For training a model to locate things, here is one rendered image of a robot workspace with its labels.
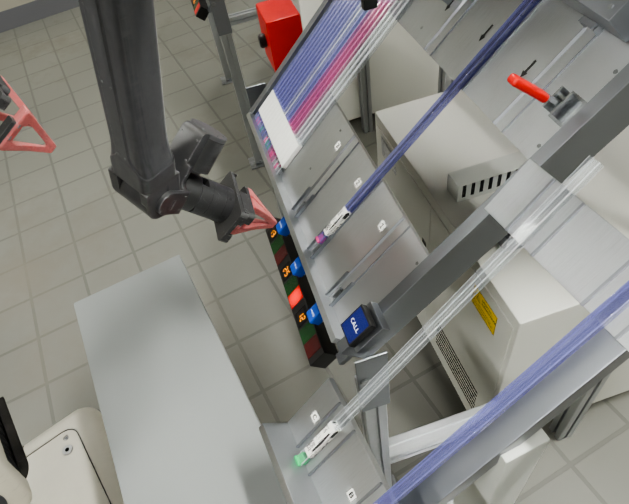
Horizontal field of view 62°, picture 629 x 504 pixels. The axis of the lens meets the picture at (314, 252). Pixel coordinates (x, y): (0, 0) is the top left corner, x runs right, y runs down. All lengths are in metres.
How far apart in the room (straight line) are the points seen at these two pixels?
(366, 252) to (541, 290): 0.35
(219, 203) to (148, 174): 0.17
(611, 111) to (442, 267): 0.27
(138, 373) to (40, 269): 1.30
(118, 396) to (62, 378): 0.89
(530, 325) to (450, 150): 0.48
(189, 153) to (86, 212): 1.71
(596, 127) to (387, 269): 0.33
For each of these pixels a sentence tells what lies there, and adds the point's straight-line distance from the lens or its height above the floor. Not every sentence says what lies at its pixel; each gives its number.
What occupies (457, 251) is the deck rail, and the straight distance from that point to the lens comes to 0.72.
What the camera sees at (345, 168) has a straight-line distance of 0.93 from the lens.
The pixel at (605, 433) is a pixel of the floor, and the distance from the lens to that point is 1.62.
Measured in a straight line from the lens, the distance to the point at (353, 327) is 0.75.
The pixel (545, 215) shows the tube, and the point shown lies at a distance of 0.56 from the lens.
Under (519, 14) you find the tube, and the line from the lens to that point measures 0.81.
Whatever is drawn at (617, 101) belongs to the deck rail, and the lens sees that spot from 0.69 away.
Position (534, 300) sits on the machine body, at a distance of 1.01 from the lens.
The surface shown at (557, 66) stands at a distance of 0.75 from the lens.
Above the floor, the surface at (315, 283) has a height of 0.73.
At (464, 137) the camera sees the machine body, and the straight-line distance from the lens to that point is 1.32.
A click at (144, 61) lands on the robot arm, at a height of 1.19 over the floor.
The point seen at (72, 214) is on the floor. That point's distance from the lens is 2.44.
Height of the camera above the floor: 1.42
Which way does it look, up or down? 49 degrees down
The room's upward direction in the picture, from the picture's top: 12 degrees counter-clockwise
